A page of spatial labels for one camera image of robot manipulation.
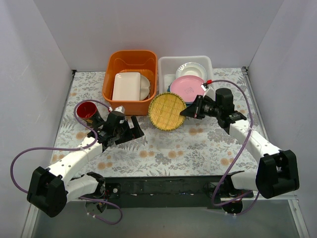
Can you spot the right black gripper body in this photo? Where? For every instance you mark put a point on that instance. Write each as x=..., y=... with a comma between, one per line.
x=198, y=107

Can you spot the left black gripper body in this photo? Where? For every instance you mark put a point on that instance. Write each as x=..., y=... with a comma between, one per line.
x=126, y=134

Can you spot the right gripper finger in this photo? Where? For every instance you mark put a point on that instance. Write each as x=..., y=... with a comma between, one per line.
x=199, y=116
x=193, y=109

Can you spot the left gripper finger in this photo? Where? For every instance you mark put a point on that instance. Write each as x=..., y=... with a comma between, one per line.
x=127, y=136
x=136, y=131

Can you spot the blue round plate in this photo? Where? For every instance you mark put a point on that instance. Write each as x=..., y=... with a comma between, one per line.
x=187, y=94

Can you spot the pink round plate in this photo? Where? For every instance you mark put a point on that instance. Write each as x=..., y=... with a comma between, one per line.
x=189, y=80

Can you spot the yellow woven plate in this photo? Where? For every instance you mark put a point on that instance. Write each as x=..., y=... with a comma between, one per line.
x=164, y=111

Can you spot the white plate with blue rim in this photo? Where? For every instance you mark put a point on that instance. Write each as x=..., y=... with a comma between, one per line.
x=192, y=68

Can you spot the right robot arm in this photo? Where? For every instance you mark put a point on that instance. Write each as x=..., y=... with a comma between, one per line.
x=277, y=171

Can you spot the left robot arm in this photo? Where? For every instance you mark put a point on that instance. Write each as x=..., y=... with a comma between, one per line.
x=52, y=188

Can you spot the white round plate in bin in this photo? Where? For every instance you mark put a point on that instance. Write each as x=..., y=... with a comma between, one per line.
x=145, y=88

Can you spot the white translucent plastic bin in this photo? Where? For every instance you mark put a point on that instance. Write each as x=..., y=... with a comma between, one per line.
x=167, y=67

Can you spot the orange plastic bin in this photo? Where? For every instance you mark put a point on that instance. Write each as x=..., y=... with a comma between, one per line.
x=142, y=61

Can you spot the floral table mat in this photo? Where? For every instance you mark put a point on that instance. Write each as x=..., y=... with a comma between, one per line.
x=198, y=147

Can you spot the red and black mug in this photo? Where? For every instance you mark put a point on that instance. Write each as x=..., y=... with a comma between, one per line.
x=88, y=112

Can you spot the cream rectangular plate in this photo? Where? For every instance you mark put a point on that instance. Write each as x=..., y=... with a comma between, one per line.
x=127, y=86

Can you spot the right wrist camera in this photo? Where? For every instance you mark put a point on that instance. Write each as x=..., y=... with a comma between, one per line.
x=208, y=89

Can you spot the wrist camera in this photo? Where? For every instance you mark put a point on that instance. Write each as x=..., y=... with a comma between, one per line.
x=120, y=109
x=208, y=89

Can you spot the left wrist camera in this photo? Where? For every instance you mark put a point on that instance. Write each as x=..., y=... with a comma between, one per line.
x=120, y=109

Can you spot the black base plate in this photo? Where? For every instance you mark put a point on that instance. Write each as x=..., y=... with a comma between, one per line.
x=159, y=192

